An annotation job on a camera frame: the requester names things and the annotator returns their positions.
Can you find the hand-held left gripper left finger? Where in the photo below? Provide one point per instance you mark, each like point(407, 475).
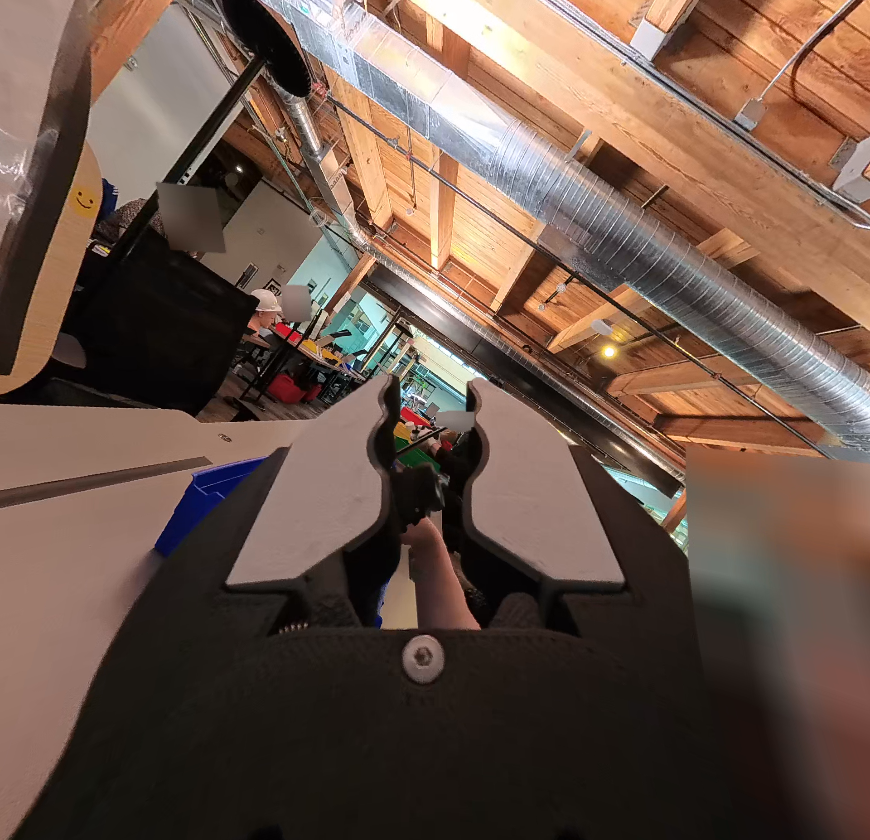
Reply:
point(319, 507)

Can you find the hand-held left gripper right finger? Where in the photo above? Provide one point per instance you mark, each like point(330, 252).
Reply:
point(537, 507)

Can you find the blue plastic bin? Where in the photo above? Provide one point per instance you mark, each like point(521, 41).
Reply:
point(197, 507)

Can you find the person's right forearm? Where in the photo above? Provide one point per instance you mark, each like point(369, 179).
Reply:
point(438, 575)

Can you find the green bin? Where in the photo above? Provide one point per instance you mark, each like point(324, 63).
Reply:
point(414, 458)

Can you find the red container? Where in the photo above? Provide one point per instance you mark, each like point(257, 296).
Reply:
point(289, 386)

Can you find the lit pendant lamp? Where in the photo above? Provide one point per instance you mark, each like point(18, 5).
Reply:
point(608, 350)

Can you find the white hard hat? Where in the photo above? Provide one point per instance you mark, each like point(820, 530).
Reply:
point(265, 301)

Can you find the black screen panel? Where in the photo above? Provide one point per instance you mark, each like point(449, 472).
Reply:
point(163, 323)

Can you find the wooden board with smiley sticker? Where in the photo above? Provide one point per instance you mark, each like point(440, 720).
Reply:
point(61, 276)

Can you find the black floor lamp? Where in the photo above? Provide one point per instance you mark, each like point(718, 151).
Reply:
point(272, 45)

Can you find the large silver air duct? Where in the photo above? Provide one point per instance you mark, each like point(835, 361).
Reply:
point(612, 208)

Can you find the small silver air duct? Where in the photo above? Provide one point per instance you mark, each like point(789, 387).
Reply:
point(319, 153)

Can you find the wooden post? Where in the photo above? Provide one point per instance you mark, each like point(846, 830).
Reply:
point(136, 17)

